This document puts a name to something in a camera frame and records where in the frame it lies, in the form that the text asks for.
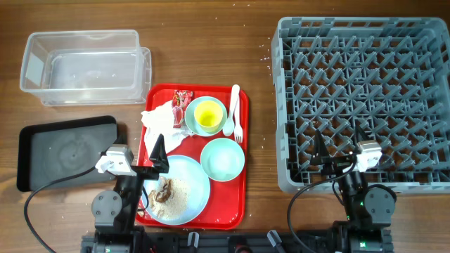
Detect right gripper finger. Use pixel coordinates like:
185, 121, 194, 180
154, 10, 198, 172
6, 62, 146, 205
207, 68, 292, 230
312, 130, 329, 160
354, 122, 368, 143

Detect rice and food scraps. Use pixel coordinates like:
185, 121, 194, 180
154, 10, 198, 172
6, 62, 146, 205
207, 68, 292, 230
148, 176, 191, 220

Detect large light blue plate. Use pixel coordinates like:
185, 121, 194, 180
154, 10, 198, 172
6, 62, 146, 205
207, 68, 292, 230
142, 155, 210, 226

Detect white napkin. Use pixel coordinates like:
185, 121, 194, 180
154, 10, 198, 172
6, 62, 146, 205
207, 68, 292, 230
141, 101, 193, 154

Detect small light blue saucer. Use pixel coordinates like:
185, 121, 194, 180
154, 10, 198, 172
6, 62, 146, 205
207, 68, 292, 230
185, 96, 227, 137

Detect mint green bowl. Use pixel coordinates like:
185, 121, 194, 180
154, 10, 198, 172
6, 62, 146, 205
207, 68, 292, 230
200, 138, 245, 182

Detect red candy wrapper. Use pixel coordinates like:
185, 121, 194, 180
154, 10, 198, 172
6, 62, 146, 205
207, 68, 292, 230
172, 90, 193, 128

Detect yellow plastic cup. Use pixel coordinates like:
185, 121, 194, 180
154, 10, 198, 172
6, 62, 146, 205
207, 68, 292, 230
194, 100, 223, 133

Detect white plastic spoon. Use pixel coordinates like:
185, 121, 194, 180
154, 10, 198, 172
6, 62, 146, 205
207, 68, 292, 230
222, 84, 240, 136

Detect white plastic fork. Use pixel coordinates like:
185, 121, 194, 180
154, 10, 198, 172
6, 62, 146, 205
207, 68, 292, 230
233, 98, 243, 143

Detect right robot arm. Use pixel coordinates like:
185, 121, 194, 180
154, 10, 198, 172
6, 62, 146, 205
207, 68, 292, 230
310, 126, 397, 253

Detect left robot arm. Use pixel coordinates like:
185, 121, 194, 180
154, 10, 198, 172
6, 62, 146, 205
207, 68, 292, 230
81, 135, 169, 253

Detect grey dishwasher rack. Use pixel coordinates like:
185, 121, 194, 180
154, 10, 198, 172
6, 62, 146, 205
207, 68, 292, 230
271, 17, 449, 194

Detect clear plastic waste bin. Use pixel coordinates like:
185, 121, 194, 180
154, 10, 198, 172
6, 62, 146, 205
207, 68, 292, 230
20, 30, 152, 106

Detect black plastic tray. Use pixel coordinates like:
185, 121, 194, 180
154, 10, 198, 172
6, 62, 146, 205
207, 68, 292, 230
16, 115, 120, 192

